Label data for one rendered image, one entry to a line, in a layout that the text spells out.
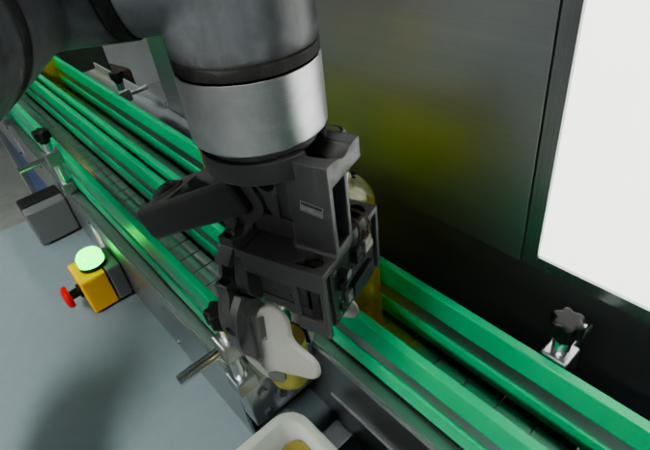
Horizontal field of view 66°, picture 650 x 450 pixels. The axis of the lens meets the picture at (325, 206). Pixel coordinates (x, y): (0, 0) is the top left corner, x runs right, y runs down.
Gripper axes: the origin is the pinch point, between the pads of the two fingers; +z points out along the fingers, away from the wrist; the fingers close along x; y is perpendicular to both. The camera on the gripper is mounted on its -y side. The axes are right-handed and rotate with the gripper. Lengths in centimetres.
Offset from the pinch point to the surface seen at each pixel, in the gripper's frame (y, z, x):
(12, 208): -240, 105, 74
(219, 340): -10.3, 6.6, 1.6
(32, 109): -112, 16, 45
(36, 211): -75, 21, 18
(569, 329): 19.7, 2.1, 12.7
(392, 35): -2.3, -15.7, 28.1
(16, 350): -56, 29, -3
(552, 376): 19.4, 7.3, 11.5
